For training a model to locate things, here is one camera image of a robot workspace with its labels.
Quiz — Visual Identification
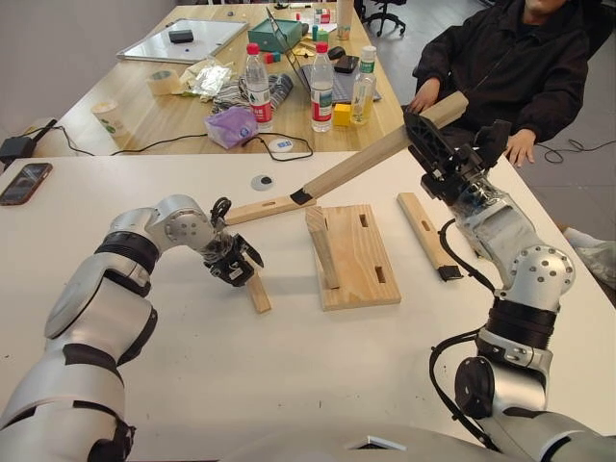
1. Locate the whiteboard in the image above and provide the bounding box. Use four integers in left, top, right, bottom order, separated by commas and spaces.
115, 17, 250, 65

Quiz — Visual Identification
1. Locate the black cable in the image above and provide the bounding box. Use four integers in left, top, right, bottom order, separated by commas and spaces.
209, 195, 233, 229
428, 218, 502, 452

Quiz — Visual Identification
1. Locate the open laptop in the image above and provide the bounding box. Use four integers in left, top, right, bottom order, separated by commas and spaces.
266, 6, 382, 105

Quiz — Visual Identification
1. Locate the black wallet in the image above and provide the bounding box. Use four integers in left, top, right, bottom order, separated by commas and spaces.
333, 54, 362, 75

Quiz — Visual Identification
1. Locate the water bottle with red cap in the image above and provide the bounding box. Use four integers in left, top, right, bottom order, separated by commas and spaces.
309, 41, 336, 134
242, 42, 274, 133

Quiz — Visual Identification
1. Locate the black office chair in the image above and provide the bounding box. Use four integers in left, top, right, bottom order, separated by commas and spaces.
360, 0, 407, 38

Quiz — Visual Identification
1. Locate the black power adapter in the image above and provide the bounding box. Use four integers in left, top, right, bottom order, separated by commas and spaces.
0, 118, 59, 166

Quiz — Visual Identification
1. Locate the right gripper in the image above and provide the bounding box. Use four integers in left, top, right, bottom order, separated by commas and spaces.
402, 111, 488, 204

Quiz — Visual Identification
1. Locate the wooden cross bar with slot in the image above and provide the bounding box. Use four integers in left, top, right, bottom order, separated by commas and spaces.
224, 195, 318, 227

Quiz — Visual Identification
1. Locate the round white device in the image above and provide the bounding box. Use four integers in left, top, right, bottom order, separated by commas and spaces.
266, 136, 296, 155

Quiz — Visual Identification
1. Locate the paper cup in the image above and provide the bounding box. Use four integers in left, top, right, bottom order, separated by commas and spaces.
90, 100, 129, 146

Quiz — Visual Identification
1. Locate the person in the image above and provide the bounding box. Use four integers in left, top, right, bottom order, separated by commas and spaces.
408, 0, 592, 168

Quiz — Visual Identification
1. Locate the wooden leg with black cap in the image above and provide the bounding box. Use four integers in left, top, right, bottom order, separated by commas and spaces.
290, 91, 470, 208
397, 192, 464, 282

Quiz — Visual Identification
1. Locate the roll of masking tape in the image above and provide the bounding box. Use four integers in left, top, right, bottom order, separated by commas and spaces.
145, 67, 181, 96

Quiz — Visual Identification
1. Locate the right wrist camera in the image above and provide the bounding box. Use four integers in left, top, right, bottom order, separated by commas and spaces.
472, 119, 512, 168

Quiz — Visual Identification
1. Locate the silver foil bag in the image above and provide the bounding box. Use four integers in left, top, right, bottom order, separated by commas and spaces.
179, 61, 233, 101

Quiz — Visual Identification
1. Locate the purple tissue pack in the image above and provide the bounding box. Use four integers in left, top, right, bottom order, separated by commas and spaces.
203, 106, 260, 147

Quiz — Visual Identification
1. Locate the wooden seat board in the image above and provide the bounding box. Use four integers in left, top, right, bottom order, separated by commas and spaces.
307, 203, 402, 313

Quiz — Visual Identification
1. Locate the striped cloth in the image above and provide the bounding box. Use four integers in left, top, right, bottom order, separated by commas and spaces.
211, 73, 295, 117

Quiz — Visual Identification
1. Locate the bottle with yellow drink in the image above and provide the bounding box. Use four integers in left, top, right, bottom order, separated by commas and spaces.
349, 44, 378, 127

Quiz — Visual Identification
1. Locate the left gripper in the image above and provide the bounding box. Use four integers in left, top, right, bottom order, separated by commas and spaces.
203, 232, 266, 271

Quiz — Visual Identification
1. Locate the teal box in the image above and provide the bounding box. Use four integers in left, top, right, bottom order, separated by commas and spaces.
246, 17, 306, 54

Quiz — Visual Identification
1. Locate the smartphone in red case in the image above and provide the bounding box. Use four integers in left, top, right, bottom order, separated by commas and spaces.
0, 162, 54, 208

